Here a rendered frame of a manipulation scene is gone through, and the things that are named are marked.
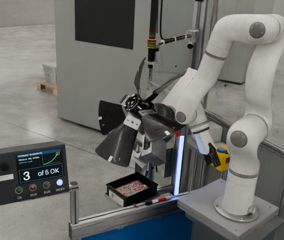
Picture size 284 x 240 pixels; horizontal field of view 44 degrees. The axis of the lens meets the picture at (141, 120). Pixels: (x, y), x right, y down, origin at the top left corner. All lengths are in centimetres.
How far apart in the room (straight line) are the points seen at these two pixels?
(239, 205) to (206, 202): 16
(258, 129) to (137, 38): 284
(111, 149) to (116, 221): 46
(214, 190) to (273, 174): 66
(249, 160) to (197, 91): 33
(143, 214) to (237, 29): 94
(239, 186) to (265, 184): 87
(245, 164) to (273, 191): 90
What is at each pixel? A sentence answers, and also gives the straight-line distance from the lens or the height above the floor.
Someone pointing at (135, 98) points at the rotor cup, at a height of 124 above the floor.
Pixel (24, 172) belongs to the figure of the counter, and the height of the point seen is 118.
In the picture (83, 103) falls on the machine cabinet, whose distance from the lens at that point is 472.
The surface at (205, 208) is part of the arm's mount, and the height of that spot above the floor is 97.
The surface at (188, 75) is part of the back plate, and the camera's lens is 229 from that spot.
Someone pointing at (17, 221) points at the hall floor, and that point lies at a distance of 315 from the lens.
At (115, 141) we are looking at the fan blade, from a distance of 197.
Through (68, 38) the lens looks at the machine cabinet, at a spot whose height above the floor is 118.
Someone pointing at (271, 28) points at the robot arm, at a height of 173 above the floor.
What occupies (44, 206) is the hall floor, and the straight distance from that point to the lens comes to 328.
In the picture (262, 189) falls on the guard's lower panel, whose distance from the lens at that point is 237.
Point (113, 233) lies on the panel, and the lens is 174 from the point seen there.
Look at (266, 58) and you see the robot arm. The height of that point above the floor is 162.
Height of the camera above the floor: 183
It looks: 20 degrees down
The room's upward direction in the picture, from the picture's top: 3 degrees clockwise
